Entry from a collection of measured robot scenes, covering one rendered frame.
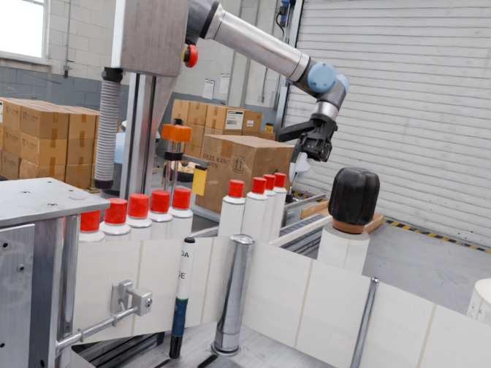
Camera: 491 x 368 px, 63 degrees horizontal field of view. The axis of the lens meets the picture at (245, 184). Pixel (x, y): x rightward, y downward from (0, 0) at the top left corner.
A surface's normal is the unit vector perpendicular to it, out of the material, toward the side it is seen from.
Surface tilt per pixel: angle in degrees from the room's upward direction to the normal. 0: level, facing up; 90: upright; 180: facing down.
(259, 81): 90
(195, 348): 0
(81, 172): 87
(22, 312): 90
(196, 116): 90
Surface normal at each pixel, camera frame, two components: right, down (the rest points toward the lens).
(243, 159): -0.60, 0.07
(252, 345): 0.15, -0.97
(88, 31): 0.77, 0.25
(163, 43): 0.37, 0.25
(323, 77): 0.12, 0.25
